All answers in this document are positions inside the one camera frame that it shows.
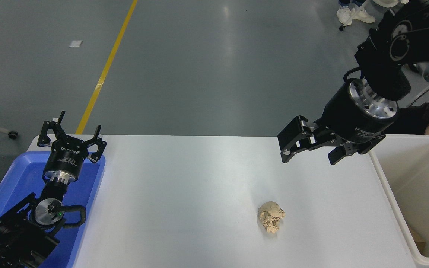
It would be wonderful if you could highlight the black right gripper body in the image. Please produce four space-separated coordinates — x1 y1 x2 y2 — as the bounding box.
317 83 400 144

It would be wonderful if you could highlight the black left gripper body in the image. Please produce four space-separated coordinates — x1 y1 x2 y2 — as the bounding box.
44 136 89 176

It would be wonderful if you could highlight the tan paper ball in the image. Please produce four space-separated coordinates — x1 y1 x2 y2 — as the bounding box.
258 201 286 234

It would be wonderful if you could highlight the blue plastic tray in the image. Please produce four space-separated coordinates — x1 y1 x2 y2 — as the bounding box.
0 151 106 268

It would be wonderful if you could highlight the grey metal rod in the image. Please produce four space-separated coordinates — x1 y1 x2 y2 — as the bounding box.
410 83 429 108

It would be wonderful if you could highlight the large pale plastic bin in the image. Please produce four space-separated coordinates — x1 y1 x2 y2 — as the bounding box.
368 134 429 267

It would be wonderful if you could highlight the brown cardboard piece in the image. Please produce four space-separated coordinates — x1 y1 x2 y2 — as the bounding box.
408 223 427 252

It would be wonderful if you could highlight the white wheeled chair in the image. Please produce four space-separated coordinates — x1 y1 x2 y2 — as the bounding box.
339 0 402 31

